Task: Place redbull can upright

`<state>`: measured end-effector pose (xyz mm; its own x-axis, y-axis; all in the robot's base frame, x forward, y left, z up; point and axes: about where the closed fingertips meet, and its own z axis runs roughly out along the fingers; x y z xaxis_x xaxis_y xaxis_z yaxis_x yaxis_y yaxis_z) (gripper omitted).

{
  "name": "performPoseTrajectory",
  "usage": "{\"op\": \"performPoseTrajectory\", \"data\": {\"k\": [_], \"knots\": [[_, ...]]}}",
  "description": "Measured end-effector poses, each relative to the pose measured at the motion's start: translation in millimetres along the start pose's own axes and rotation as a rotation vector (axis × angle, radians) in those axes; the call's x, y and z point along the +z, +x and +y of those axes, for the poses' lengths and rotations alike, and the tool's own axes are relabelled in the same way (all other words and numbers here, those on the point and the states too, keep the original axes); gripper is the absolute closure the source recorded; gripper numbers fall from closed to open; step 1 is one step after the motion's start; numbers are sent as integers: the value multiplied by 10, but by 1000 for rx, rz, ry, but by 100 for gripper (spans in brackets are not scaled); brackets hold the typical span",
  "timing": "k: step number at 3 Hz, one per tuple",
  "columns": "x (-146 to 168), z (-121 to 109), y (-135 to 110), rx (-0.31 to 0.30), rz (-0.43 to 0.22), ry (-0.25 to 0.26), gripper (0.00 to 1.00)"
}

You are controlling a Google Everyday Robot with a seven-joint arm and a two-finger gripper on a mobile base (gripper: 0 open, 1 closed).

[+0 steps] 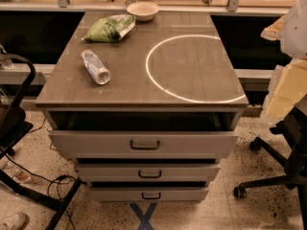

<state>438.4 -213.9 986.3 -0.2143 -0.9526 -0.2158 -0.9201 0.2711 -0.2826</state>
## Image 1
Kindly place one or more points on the middle drawer with handle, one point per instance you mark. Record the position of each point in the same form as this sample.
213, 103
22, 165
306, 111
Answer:
147, 172

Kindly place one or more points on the grey drawer cabinet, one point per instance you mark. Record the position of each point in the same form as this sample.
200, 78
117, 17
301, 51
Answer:
169, 74

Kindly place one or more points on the bottom drawer with handle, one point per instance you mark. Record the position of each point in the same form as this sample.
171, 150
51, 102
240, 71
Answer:
149, 194

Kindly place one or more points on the black chair left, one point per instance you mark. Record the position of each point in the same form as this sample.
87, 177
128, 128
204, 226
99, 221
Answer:
12, 123

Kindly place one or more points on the blue tape cross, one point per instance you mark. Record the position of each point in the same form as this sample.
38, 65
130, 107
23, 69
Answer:
144, 218

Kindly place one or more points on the black stand leg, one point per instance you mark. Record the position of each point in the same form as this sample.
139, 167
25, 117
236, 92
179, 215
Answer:
58, 205

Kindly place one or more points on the white sneaker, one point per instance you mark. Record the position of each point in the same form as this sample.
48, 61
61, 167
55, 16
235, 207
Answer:
17, 221

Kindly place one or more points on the white paper bowl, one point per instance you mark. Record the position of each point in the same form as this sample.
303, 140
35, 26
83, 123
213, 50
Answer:
143, 11

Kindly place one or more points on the green chip bag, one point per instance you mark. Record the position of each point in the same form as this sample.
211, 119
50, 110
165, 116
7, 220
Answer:
110, 29

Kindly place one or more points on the black office chair right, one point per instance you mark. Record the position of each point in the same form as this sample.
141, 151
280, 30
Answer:
294, 130

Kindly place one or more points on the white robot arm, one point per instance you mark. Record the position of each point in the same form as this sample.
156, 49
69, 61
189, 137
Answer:
293, 40

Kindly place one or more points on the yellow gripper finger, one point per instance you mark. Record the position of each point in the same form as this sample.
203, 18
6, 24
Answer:
273, 32
288, 86

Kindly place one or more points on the drawer with handle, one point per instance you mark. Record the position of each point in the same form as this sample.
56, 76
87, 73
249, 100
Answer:
149, 194
147, 172
143, 144

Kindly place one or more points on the top drawer with handle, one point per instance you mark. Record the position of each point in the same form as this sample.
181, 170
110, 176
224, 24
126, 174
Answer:
143, 144

